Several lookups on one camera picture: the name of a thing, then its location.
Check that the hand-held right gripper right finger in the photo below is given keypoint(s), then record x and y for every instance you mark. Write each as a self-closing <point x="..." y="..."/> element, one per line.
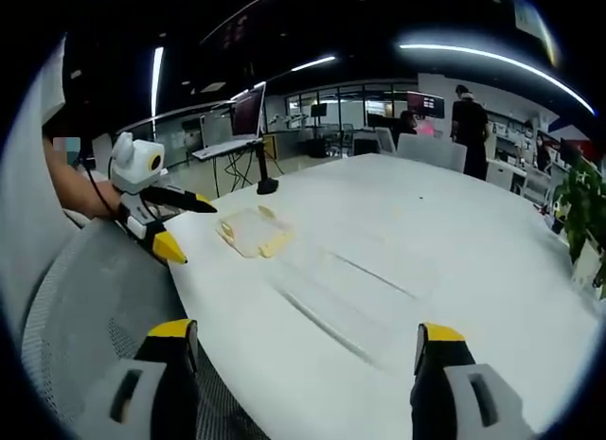
<point x="468" y="392"/>

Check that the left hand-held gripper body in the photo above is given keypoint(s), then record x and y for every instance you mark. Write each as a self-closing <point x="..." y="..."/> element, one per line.
<point x="135" y="163"/>

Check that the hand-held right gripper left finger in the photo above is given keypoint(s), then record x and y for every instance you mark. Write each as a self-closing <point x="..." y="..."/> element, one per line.
<point x="142" y="388"/>

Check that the pale yellow plastic buckle part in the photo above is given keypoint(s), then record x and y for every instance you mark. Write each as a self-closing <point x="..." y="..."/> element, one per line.
<point x="273" y="247"/>
<point x="226" y="232"/>

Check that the translucent plastic sheet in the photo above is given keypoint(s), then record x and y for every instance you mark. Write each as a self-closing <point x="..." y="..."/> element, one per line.
<point x="253" y="229"/>

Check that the grey mesh office chair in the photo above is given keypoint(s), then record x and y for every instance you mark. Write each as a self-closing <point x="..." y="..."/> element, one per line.
<point x="104" y="307"/>

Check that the long ceiling light strip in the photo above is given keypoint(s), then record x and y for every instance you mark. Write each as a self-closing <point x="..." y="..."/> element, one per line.
<point x="157" y="78"/>
<point x="497" y="59"/>
<point x="312" y="64"/>

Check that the open laptop on stand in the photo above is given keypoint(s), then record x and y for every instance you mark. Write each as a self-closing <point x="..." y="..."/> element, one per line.
<point x="241" y="120"/>

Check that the yellow cabinet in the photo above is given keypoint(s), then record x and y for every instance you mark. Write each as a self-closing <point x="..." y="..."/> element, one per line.
<point x="270" y="146"/>

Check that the small monitor on stand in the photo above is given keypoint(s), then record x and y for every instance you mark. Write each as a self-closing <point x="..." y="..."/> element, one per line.
<point x="318" y="111"/>

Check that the white office chair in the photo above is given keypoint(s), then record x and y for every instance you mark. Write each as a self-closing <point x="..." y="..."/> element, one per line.
<point x="433" y="151"/>
<point x="386" y="139"/>

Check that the green potted plant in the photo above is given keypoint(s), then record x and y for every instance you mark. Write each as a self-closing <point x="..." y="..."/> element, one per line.
<point x="584" y="203"/>

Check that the dark desk monitor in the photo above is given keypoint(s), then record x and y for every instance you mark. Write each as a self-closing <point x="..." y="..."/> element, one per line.
<point x="426" y="104"/>

